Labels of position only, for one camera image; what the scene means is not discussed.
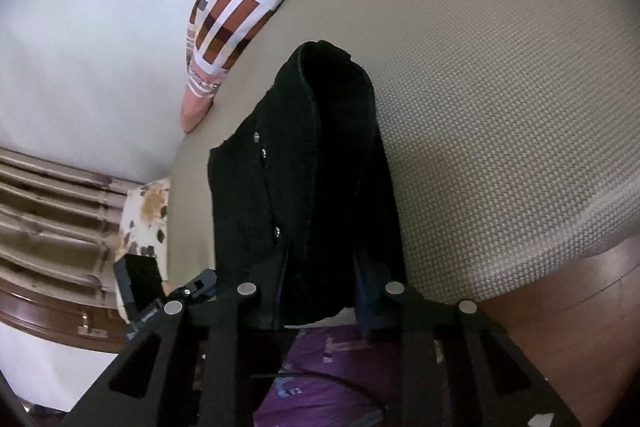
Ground beige woven mattress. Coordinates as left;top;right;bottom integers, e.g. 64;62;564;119
167;0;639;303

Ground striped beige curtain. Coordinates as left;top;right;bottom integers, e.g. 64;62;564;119
1;148;137;308

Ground black pants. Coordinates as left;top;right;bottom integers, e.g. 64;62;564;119
207;41;407;329

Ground dark wooden headboard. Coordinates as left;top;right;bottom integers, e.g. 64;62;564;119
0;280;127;353

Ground white floral pillow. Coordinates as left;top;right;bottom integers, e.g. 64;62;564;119
114;176;170;295

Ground purple patterned clothing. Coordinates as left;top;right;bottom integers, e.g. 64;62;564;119
254;325;395;427

